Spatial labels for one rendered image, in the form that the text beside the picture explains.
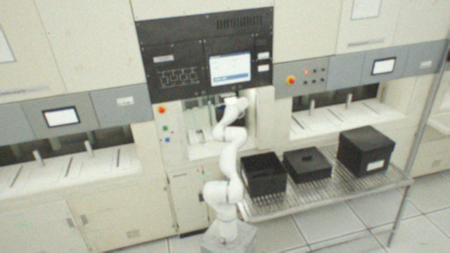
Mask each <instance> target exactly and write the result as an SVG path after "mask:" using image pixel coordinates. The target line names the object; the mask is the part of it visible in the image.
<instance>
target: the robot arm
mask: <svg viewBox="0 0 450 253"><path fill-rule="evenodd" d="M221 101H222V102H224V104H225V105H226V108H225V111H224V117H223V119H222V120H221V121H220V123H218V124H217V125H216V126H215V127H214V128H213V130H212V138H213V139H214V140H215V141H216V142H226V143H230V144H228V145H227V146H226V147H224V148H223V149H222V150H221V153H220V158H219V167H220V169H221V172H222V173H223V174H224V175H225V176H227V177H228V178H229V180H230V181H209V182H207V183H206V184H205V185H204V187H203V191H202V192H203V197H204V199H205V201H206V202H207V204H208V205H209V206H211V208H213V210H215V211H216V213H217V227H216V228H215V230H214V232H213V238H214V241H215V242H216V244H217V245H218V246H220V247H224V248H232V247H235V246H236V245H238V244H240V243H241V242H242V241H243V237H244V232H243V229H242V228H241V227H240V226H239V225H237V217H236V207H235V205H234V203H238V202H242V201H243V199H244V198H245V189H244V186H243V184H242V182H241V180H240V178H238V175H237V172H236V153H237V152H238V150H240V149H241V148H242V147H243V146H244V145H245V144H246V142H247V140H248V132H247V131H246V129H244V128H242V127H226V126H228V125H229V124H230V123H232V122H233V121H234V120H235V119H236V118H238V119H239V118H242V117H243V116H244V115H245V109H246V108H247V107H248V106H249V104H250V101H249V100H248V99H247V98H246V97H242V98H240V99H238V97H235V96H230V97H228V98H227V97H226V96H224V99H222V100H221Z"/></svg>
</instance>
